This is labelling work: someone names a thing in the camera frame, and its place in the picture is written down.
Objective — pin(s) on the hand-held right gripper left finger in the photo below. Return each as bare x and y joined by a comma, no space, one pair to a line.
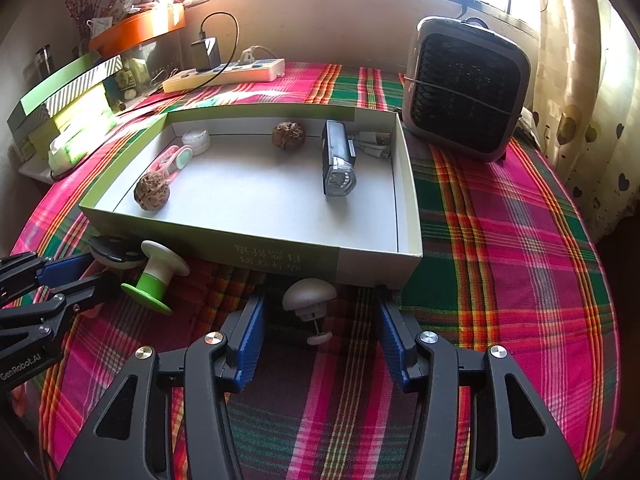
250,347

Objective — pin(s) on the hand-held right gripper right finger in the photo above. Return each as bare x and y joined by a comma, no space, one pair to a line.
392,347

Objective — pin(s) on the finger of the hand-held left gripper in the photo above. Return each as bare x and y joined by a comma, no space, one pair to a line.
85,290
65,269

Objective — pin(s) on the white and black oval case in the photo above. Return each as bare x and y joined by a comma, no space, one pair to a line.
112,252

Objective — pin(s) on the green and white spool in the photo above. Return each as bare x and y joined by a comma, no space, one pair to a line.
152,280

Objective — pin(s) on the white mushroom knob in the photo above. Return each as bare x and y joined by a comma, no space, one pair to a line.
305,300

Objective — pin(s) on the green and white cardboard box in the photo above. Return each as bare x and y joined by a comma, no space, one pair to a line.
250,200

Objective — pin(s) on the pink clip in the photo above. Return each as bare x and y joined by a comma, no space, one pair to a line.
172,162

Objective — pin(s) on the white plastic lid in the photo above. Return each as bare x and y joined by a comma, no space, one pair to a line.
196,141

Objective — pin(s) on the black bike light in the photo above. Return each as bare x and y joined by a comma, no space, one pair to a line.
337,160

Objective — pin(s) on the brown walnut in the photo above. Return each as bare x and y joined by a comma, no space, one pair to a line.
288,136
152,190

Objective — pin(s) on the green and white tissue pack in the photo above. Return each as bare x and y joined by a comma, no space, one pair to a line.
80,142

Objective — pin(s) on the yellow green box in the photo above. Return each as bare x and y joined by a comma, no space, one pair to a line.
35,135

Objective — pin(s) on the plaid tablecloth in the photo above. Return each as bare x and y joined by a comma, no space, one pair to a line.
500,260

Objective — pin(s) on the green striped box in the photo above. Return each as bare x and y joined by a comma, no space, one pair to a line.
65,87

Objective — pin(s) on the cream power strip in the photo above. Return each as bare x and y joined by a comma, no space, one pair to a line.
225,75

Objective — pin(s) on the orange tray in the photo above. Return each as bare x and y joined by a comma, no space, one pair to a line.
140,27

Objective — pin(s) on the black charger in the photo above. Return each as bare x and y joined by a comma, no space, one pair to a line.
206,54

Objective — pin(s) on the small grey desk heater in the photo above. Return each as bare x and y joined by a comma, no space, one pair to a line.
465,90

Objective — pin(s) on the white plug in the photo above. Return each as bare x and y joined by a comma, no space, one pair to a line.
247,55

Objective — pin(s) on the cream heart print curtain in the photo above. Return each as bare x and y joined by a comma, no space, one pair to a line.
580,85

